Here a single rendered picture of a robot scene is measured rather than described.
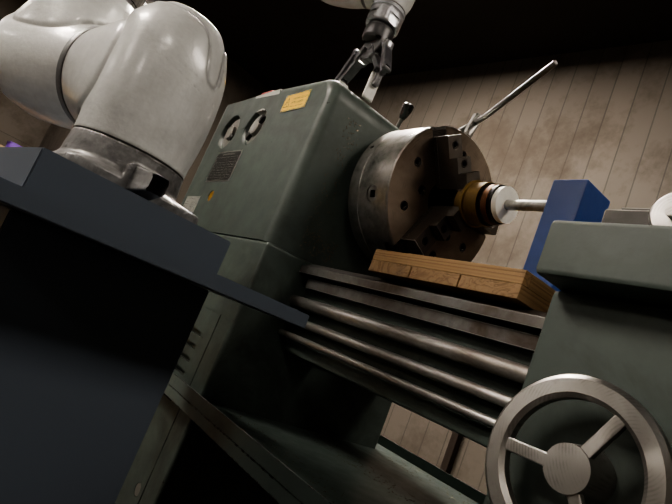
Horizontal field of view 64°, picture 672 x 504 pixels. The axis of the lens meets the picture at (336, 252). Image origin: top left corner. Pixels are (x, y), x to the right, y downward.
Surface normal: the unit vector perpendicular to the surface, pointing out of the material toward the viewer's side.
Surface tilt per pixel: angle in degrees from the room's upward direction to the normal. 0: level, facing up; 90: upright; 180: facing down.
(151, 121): 96
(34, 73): 121
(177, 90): 88
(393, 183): 90
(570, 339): 90
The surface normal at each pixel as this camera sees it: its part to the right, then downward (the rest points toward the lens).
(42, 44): -0.28, -0.25
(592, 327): -0.73, -0.40
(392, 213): 0.58, 0.09
